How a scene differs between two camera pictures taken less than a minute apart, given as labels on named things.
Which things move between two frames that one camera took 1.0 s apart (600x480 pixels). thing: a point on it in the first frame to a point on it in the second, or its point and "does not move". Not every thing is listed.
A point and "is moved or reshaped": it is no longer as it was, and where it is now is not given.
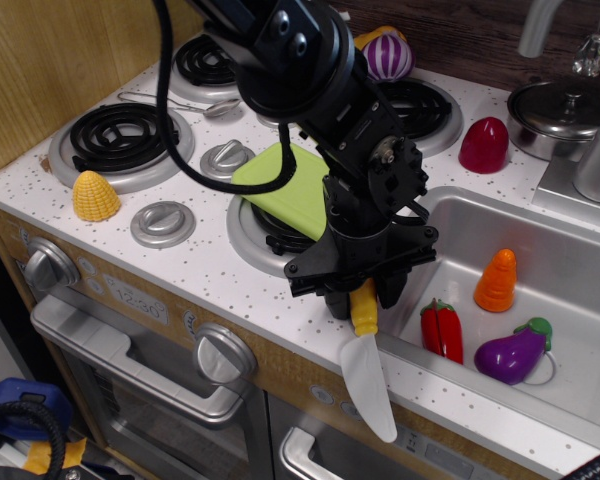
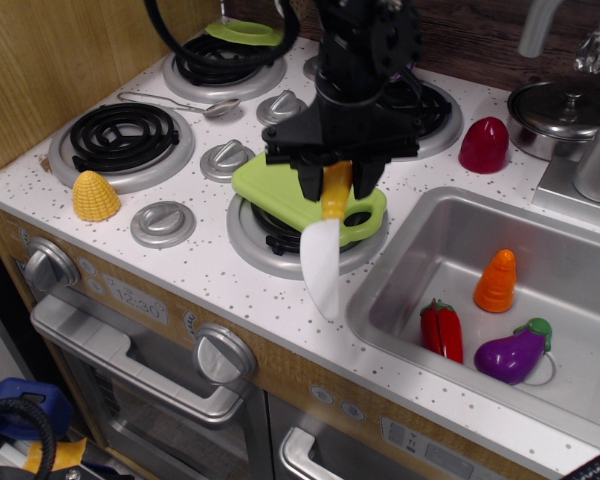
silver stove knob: [222, 159] does not move
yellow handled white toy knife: [359, 359] is moved or reshaped
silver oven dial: [221, 356] does not move
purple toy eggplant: [512, 358] does not move
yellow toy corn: [93, 199] does not move
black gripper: [373, 234] to [350, 117]
